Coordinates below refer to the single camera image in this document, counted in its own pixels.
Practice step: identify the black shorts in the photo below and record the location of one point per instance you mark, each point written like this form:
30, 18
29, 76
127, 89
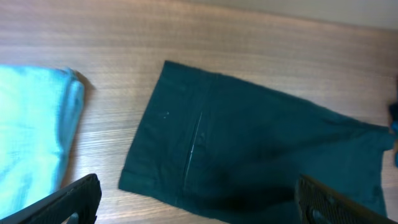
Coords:
223, 148

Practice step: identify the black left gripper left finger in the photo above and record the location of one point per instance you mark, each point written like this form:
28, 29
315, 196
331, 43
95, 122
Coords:
76, 203

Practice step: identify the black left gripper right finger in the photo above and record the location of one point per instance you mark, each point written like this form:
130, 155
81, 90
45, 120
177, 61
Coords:
319, 204

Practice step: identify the light blue denim shorts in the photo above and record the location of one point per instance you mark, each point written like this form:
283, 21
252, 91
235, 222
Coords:
40, 111

